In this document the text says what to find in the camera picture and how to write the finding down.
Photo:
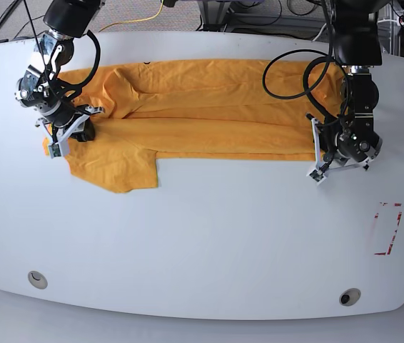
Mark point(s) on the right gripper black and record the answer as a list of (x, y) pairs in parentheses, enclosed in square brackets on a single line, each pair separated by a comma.
[(63, 117)]

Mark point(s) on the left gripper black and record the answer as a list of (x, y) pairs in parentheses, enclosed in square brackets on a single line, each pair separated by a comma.
[(328, 134)]

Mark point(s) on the orange t-shirt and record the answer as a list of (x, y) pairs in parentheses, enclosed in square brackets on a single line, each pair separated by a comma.
[(202, 108)]

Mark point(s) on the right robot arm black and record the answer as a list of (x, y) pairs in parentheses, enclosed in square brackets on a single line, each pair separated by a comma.
[(41, 87)]

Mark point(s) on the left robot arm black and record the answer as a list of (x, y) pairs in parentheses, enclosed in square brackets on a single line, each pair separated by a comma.
[(354, 34)]

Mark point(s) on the red tape rectangle marking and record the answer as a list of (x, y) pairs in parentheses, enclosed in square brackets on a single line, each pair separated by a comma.
[(385, 227)]

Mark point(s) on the left table grommet hole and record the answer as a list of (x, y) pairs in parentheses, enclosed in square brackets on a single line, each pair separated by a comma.
[(37, 280)]

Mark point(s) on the table grommet hole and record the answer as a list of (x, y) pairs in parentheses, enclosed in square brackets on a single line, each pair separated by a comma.
[(350, 297), (37, 280)]

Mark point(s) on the right table grommet hole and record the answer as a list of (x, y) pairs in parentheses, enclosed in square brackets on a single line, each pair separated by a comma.
[(350, 297)]

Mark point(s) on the aluminium frame rail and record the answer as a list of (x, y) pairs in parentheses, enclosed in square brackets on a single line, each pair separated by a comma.
[(247, 17)]

